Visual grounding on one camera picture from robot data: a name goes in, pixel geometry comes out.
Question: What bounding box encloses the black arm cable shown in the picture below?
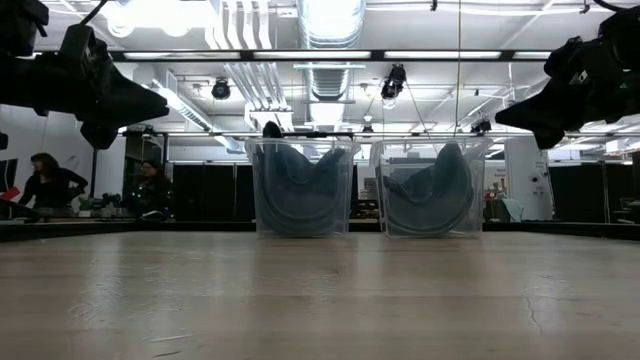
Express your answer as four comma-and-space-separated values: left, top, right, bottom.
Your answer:
78, 0, 110, 26

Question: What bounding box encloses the black overhead camera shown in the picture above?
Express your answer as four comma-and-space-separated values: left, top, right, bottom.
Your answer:
380, 63, 408, 100

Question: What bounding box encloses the slate grey baseball cap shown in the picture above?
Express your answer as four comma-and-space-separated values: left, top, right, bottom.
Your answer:
256, 121, 352, 202

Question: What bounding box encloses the black aluminium table frame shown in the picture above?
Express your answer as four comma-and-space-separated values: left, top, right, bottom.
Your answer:
0, 218, 640, 244

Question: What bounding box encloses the thin hanging cable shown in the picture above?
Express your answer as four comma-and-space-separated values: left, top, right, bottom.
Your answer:
455, 0, 463, 139

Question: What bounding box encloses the person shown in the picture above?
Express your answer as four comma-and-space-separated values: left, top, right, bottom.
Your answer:
123, 158, 175, 222
18, 152, 90, 217

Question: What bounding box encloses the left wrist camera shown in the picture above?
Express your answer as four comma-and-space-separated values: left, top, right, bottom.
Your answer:
58, 23, 110, 64

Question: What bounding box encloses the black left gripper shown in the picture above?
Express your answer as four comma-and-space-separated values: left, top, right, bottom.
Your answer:
0, 47, 170, 151

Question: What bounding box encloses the black monitor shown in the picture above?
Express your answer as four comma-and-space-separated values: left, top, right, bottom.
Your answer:
0, 158, 19, 192

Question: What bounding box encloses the silver ventilation duct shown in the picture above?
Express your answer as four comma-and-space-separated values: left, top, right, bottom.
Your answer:
296, 0, 368, 102

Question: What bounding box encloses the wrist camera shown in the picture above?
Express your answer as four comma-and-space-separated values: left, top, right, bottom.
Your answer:
58, 23, 110, 64
542, 35, 584, 76

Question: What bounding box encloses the clear plastic bin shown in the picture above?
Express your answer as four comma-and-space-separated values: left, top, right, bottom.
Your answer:
369, 136, 495, 239
244, 136, 362, 238

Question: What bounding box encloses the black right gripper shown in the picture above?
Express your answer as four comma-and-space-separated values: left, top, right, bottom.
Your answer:
494, 49, 640, 150

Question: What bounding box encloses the teal cloth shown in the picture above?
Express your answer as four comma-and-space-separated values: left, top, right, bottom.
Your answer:
501, 198, 524, 222

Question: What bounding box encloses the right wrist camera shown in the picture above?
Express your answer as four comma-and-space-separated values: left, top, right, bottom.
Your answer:
542, 35, 584, 76

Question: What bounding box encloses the black overhead crossbar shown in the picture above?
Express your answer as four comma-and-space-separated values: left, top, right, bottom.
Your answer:
107, 48, 554, 63

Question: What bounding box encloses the white pillar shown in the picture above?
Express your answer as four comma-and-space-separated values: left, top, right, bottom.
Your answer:
503, 137, 554, 222

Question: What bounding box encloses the black partition panel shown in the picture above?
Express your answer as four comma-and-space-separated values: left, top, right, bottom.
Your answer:
548, 162, 634, 224
172, 163, 256, 222

